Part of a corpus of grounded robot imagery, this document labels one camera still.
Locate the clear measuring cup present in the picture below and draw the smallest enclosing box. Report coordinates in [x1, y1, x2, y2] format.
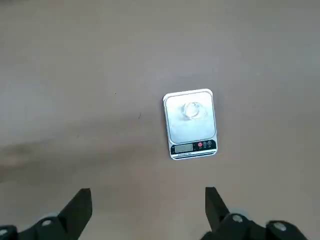
[181, 101, 207, 122]

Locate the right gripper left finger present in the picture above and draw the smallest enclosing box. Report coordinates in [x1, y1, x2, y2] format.
[0, 187, 93, 240]

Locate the white electronic scale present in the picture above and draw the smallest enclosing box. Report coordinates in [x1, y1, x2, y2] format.
[162, 88, 218, 161]

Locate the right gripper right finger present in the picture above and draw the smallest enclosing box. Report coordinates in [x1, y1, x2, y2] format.
[199, 186, 310, 240]

